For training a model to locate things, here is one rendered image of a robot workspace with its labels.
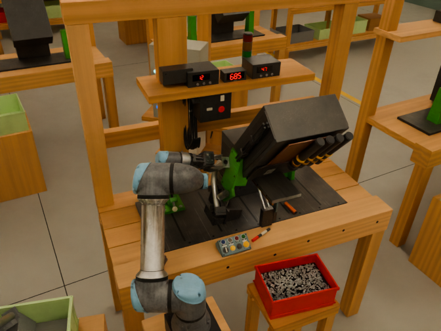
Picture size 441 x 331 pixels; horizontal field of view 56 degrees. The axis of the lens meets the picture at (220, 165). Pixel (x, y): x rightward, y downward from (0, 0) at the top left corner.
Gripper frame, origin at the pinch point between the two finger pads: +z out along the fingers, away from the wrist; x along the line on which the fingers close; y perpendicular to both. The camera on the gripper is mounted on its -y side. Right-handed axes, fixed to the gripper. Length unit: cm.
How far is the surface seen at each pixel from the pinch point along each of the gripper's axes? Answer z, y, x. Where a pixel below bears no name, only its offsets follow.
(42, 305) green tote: -81, -10, -59
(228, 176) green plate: 2.5, 0.1, -6.8
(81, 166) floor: -27, -241, 55
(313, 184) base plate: 65, -10, -8
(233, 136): 10.4, -5.3, 16.0
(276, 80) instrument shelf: 24, 19, 40
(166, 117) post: -24.4, -11.7, 25.6
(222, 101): -1.4, 7.4, 29.8
